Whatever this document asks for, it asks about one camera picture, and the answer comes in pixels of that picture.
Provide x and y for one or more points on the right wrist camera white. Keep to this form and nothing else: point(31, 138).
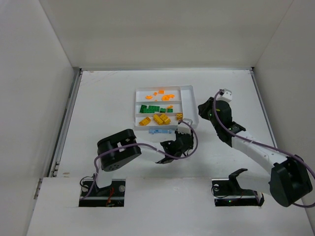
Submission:
point(225, 95)

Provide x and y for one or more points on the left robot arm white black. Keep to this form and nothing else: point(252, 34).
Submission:
point(115, 151)

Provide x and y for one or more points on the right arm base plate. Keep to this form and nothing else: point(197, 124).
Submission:
point(227, 194)

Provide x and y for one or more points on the white divided plastic tray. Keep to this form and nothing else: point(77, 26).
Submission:
point(172, 101)

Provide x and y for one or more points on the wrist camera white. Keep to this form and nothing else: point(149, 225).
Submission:
point(184, 126)
point(225, 95)

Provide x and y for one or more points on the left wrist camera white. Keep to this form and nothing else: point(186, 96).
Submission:
point(184, 126)

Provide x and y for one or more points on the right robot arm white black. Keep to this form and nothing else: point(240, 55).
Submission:
point(287, 177)

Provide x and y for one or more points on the green L-shaped lego brick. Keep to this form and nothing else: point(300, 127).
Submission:
point(152, 109)

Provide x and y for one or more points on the yellow 2x3 lego brick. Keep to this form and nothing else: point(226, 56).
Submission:
point(162, 119)

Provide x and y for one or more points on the light blue lego row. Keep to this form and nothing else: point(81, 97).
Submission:
point(161, 131)

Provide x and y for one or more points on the small orange curved lego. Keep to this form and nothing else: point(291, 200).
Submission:
point(149, 97)

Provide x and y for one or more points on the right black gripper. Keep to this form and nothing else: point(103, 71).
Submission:
point(205, 109)

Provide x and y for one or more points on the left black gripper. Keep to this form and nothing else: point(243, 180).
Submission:
point(180, 141)

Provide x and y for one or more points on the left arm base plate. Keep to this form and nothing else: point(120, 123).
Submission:
point(110, 196)

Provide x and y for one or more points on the large orange curved lego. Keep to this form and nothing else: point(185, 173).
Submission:
point(171, 95)

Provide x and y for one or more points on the yellow lego brick with face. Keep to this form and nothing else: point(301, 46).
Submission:
point(179, 116)

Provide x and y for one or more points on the large yellow arch lego brick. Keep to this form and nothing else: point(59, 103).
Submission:
point(145, 121)

